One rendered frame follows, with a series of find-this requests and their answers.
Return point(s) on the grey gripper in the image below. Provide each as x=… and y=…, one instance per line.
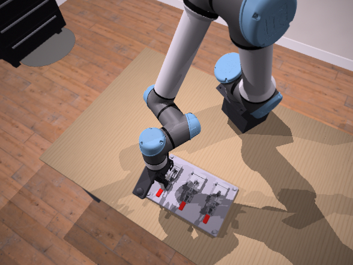
x=160, y=178

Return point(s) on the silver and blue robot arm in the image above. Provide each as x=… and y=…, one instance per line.
x=254, y=26

